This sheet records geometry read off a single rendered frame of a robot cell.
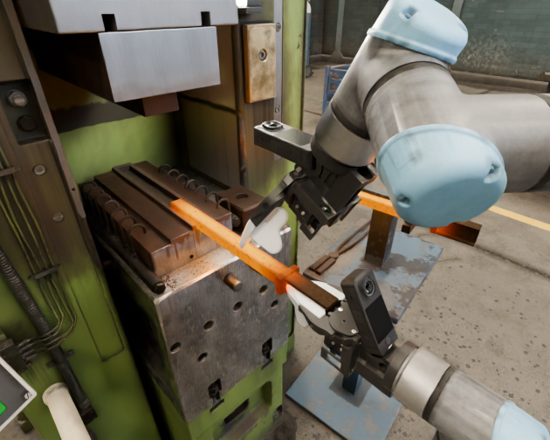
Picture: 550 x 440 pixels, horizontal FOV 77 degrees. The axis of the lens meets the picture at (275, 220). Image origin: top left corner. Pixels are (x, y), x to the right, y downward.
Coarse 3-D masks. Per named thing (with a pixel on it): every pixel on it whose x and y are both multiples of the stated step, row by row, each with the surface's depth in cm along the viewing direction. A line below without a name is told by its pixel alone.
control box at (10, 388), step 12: (0, 360) 44; (0, 372) 44; (12, 372) 45; (0, 384) 43; (12, 384) 44; (24, 384) 45; (0, 396) 43; (12, 396) 44; (24, 396) 45; (12, 408) 44; (0, 420) 43
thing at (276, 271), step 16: (176, 208) 79; (192, 208) 78; (208, 224) 72; (224, 240) 67; (240, 256) 65; (256, 256) 63; (272, 272) 59; (288, 272) 58; (304, 288) 55; (320, 288) 55; (320, 304) 52
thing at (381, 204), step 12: (360, 192) 90; (372, 204) 87; (384, 204) 85; (396, 216) 84; (432, 228) 79; (444, 228) 79; (456, 228) 77; (468, 228) 76; (480, 228) 74; (456, 240) 78; (468, 240) 77
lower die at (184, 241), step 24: (144, 168) 100; (96, 192) 90; (120, 192) 88; (144, 192) 87; (192, 192) 88; (120, 216) 80; (144, 216) 79; (168, 216) 79; (216, 216) 78; (144, 240) 72; (168, 240) 71; (192, 240) 75; (168, 264) 73
